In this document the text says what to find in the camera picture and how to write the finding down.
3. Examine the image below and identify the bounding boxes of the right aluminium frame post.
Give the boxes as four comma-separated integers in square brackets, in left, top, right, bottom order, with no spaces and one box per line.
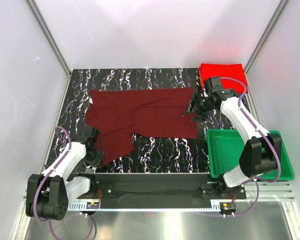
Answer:
[244,0,290,74]

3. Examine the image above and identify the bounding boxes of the left aluminium frame post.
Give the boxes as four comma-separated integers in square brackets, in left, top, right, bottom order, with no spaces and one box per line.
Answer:
[24,0,72,77]

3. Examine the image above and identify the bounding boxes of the left connector box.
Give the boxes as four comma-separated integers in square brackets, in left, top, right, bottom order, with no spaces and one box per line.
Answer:
[86,201,100,210]

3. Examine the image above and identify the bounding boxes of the folded bright red t-shirt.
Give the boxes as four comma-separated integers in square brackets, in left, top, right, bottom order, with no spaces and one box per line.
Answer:
[199,63,248,94]

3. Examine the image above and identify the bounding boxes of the aluminium front rail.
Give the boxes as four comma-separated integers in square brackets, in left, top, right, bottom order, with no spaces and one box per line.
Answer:
[14,174,300,240]

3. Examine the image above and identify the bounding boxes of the right connector box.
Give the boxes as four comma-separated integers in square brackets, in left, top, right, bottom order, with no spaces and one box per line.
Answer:
[220,202,237,212]

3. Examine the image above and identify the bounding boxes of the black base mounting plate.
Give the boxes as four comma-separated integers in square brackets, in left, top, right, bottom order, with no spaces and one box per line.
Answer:
[80,173,247,212]

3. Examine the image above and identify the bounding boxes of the dark red t-shirt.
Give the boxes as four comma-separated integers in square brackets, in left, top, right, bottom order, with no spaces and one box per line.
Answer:
[85,87,198,166]

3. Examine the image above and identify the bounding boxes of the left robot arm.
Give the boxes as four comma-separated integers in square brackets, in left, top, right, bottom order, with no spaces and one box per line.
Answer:
[25,127,105,222]

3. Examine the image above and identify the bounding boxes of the green plastic tray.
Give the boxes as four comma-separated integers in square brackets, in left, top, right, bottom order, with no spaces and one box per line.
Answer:
[206,129,295,181]

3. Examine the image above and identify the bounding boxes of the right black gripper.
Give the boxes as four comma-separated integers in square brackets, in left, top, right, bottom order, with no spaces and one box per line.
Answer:
[182,92,216,123]

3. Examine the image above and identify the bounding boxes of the aluminium frame post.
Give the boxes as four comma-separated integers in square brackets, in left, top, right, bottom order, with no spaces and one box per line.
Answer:
[244,0,290,74]
[24,0,72,77]

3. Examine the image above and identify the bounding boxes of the connector box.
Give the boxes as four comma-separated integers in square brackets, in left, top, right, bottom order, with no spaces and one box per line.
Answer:
[86,201,100,210]
[220,202,237,212]

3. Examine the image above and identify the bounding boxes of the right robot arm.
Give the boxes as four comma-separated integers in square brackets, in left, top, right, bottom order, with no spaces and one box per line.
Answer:
[183,76,283,199]

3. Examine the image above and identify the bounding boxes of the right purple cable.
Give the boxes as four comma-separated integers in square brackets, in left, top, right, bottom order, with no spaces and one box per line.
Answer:
[219,76,282,217]

